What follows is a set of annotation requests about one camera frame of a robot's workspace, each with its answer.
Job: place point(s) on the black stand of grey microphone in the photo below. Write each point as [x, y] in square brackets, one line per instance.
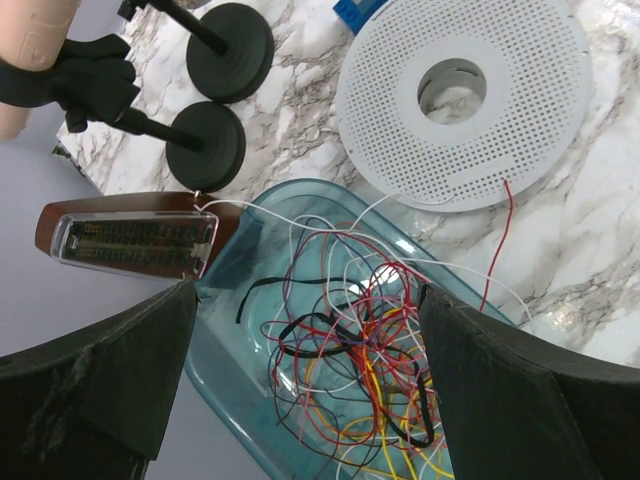
[230, 50]

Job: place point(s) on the white perforated cable spool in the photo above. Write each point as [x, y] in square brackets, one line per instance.
[449, 106]

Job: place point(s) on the brown wooden metronome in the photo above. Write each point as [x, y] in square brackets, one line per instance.
[172, 235]

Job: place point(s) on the black stand of pink microphone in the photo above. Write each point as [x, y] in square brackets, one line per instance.
[94, 82]

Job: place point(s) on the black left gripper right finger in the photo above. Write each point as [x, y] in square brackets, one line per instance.
[514, 406]

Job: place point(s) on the teal transparent plastic tray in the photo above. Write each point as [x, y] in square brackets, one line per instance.
[307, 342]

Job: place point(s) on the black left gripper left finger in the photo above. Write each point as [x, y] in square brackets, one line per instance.
[95, 403]

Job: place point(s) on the blue toy brick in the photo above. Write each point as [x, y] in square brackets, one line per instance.
[355, 13]

